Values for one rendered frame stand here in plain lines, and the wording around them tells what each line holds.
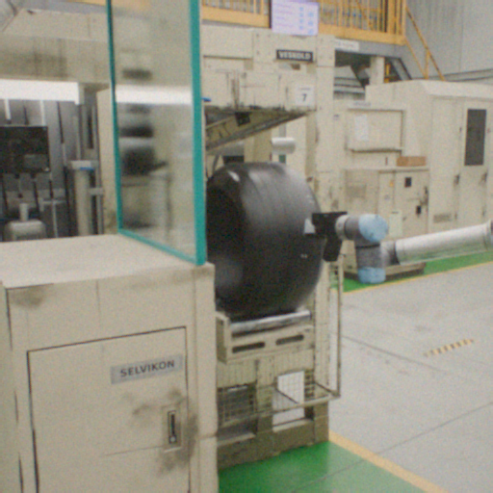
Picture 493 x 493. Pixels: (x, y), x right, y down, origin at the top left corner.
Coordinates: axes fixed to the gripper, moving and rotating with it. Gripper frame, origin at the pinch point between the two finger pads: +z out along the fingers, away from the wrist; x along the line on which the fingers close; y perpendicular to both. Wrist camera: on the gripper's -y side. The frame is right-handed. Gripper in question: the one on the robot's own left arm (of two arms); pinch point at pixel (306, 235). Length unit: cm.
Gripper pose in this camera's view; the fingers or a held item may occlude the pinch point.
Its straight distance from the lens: 199.2
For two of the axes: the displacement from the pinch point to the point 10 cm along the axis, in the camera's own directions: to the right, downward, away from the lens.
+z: -4.7, -0.3, 8.8
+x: -8.8, 0.9, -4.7
